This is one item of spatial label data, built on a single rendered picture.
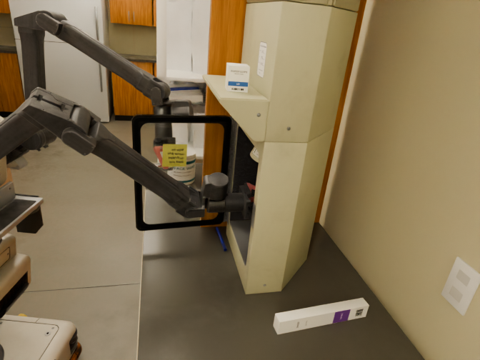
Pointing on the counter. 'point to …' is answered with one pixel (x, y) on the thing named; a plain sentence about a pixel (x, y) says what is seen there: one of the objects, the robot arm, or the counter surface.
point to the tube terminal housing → (291, 131)
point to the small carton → (237, 77)
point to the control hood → (242, 106)
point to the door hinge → (231, 162)
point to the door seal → (138, 153)
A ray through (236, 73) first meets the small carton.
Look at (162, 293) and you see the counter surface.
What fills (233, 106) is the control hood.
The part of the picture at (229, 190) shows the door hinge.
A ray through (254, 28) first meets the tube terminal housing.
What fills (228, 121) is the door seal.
